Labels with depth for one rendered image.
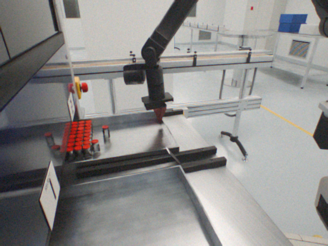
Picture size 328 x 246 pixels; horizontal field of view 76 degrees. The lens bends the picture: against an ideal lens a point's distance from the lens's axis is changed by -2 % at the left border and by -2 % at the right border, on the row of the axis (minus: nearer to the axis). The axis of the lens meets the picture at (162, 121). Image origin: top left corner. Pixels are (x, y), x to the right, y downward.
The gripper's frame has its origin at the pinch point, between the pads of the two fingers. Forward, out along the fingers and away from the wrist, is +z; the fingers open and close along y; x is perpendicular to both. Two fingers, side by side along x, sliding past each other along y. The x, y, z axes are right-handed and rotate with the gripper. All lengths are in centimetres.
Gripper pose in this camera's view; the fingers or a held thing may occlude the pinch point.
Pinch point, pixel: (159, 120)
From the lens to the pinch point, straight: 78.3
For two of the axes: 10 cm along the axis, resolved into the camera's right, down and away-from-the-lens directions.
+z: 0.9, 8.7, 4.8
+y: -9.6, 2.1, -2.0
